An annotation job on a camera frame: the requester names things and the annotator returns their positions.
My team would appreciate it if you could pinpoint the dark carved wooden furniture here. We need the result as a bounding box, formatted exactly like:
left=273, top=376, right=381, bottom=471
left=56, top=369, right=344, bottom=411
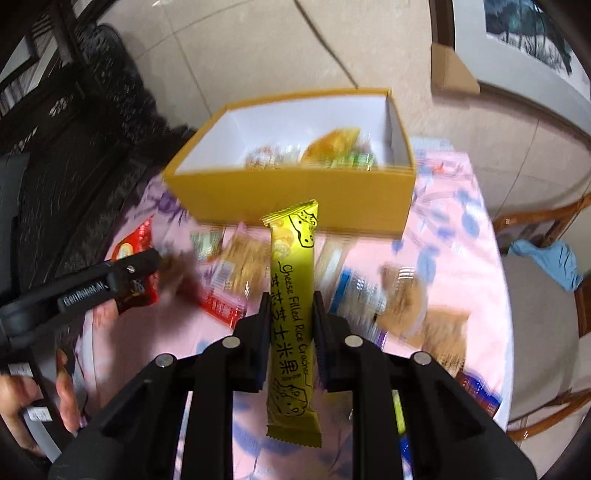
left=1, top=1, right=191, bottom=303

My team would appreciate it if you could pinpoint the tan broad bean packet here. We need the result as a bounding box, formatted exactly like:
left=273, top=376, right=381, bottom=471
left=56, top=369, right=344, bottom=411
left=407, top=306, right=470, bottom=377

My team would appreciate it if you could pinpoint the cardboard frame corner protector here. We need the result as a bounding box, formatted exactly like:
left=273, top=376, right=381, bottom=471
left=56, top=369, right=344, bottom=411
left=431, top=43, right=481, bottom=95

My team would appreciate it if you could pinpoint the white wafer packet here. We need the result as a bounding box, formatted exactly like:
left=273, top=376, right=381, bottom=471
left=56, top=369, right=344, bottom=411
left=315, top=236, right=356, bottom=302

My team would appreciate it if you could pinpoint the yellow cardboard box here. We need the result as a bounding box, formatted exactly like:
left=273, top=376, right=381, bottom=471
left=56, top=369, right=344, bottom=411
left=162, top=88, right=417, bottom=238

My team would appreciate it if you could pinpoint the yellow cheese rice cracker bar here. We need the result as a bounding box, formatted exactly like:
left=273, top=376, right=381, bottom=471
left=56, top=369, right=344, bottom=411
left=263, top=200, right=322, bottom=448

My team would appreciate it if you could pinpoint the blue cocoa snack bag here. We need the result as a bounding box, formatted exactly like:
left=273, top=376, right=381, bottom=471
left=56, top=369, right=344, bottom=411
left=456, top=370, right=502, bottom=417

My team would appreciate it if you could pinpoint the pink floral tablecloth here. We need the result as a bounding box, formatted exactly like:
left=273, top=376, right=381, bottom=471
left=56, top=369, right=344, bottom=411
left=73, top=138, right=516, bottom=480

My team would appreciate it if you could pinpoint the pink packet of crackers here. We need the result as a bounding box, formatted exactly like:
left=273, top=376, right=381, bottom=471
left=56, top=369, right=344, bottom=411
left=211, top=227, right=270, bottom=300

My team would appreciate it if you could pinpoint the small orange green candy packet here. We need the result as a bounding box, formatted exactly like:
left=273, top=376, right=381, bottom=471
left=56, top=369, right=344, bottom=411
left=190, top=228, right=224, bottom=262

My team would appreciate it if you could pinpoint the blue cloth on chair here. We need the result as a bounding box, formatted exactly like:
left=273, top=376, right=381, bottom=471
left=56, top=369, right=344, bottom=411
left=508, top=239, right=584, bottom=292

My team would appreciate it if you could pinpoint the red chocolate bar wrapper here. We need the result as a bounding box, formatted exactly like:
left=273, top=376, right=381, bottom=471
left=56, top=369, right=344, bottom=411
left=194, top=285, right=249, bottom=330

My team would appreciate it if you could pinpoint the orange rice crisp block packet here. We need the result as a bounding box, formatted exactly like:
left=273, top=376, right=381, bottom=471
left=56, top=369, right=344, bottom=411
left=245, top=145, right=301, bottom=170

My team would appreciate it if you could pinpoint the framed lotus painting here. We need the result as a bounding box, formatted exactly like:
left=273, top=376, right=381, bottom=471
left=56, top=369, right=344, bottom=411
left=430, top=1, right=590, bottom=139

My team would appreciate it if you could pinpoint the brown paper pastry packet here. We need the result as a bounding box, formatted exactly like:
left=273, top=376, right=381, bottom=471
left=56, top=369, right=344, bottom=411
left=377, top=264, right=427, bottom=340

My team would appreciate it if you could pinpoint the wooden armchair with cushion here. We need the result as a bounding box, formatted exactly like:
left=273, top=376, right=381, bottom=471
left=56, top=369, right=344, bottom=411
left=493, top=194, right=590, bottom=441

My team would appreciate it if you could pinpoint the green apple candy bag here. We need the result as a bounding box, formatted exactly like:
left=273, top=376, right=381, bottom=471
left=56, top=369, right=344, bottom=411
left=329, top=150, right=376, bottom=171

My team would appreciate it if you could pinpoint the grey plug and cable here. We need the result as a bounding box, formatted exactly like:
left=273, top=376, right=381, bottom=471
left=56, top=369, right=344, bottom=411
left=292, top=0, right=361, bottom=90

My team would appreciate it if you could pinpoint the blue white foil packet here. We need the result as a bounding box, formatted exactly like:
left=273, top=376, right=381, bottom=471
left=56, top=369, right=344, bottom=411
left=329, top=268, right=386, bottom=341

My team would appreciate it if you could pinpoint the small bread yellow packet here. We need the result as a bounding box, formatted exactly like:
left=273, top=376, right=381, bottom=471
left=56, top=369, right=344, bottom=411
left=301, top=127, right=361, bottom=165

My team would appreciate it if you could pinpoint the person's left hand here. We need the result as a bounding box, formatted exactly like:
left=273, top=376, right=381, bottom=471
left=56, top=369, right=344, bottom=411
left=0, top=299, right=122, bottom=458

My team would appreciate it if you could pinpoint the red round biscuit packet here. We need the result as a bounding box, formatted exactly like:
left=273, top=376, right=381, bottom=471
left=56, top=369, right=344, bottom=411
left=110, top=218, right=159, bottom=314

